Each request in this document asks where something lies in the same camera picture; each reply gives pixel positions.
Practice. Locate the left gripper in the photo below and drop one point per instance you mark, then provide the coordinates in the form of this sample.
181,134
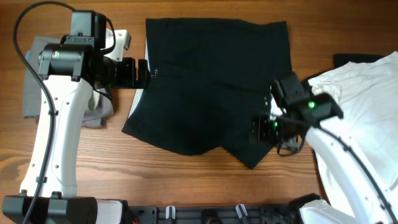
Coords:
129,81

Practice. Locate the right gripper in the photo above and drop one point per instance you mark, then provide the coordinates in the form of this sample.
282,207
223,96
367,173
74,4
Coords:
259,127

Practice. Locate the black shorts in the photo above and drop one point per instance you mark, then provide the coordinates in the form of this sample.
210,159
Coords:
210,77

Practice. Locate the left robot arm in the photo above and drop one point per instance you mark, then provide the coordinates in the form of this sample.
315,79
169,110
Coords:
67,74

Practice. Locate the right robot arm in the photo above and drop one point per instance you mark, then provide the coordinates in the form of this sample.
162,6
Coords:
318,120

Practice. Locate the folded grey shorts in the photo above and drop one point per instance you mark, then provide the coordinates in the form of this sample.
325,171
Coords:
99,106

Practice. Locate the light blue folded garment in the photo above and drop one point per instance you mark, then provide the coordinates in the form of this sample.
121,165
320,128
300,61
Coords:
27,55

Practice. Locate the black garment underneath pile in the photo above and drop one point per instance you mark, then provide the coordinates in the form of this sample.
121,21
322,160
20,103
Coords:
340,60

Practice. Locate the white t-shirt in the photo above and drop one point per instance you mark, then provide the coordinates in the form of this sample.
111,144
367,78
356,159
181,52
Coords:
367,95

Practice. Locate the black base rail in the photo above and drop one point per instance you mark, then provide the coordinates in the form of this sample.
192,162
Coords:
266,214

